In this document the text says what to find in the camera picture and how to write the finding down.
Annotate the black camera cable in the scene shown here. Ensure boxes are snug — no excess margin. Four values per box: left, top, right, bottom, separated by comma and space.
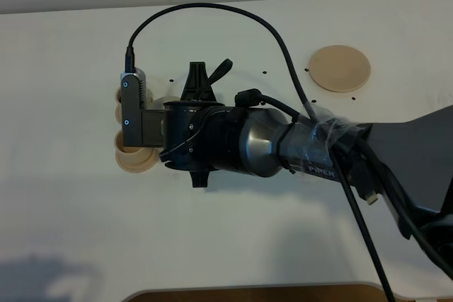
124, 2, 396, 302

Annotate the beige far cup saucer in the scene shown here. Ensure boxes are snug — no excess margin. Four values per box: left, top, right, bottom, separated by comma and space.
115, 104, 122, 125

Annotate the beige round teapot saucer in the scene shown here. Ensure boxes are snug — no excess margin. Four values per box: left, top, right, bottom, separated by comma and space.
308, 45, 371, 93

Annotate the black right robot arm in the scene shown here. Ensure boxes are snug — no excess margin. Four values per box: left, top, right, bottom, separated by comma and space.
140, 61, 452, 274

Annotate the beige far teacup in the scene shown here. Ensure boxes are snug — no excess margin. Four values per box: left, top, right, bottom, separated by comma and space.
115, 88, 153, 106

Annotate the beige cup saucer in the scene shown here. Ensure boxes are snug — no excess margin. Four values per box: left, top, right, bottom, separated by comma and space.
115, 148, 159, 173
115, 104, 122, 125

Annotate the beige ceramic teapot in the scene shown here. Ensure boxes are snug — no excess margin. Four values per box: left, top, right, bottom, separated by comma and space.
147, 95, 180, 110

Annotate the beige near teacup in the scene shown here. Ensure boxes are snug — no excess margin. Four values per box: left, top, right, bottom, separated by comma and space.
114, 132, 152, 166

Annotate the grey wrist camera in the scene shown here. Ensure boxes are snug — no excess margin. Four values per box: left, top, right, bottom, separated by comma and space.
120, 68, 147, 147

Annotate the beige teacup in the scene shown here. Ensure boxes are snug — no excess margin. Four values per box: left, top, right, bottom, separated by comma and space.
115, 88, 153, 106
114, 132, 152, 166

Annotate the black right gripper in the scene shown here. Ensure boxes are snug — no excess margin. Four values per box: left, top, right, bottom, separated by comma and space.
142, 62, 244, 188

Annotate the beige near cup saucer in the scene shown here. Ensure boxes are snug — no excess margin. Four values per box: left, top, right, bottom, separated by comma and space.
115, 148, 159, 173

